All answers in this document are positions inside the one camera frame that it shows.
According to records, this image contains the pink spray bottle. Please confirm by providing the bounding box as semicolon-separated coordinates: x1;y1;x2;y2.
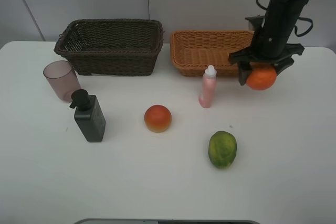
198;65;217;108

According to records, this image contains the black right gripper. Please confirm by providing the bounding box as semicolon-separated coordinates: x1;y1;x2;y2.
228;0;309;86

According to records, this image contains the dark brown wicker basket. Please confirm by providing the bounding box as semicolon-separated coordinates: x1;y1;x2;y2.
54;19;164;77

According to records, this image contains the black pump bottle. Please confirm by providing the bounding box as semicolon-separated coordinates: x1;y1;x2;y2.
69;89;106;143

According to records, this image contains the orange wicker basket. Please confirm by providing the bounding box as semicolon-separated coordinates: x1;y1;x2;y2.
170;30;253;78

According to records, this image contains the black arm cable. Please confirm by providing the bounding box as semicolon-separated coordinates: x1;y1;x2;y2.
255;0;314;37

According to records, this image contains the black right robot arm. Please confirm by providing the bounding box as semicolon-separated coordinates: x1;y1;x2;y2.
228;0;312;86

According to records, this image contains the orange mandarin fruit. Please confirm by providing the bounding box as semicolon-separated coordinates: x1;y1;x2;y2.
246;66;277;91

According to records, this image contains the translucent purple plastic cup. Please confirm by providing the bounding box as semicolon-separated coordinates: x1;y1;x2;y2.
43;60;81;102

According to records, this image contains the green lime fruit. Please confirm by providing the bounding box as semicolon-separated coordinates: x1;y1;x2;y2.
208;131;237;169

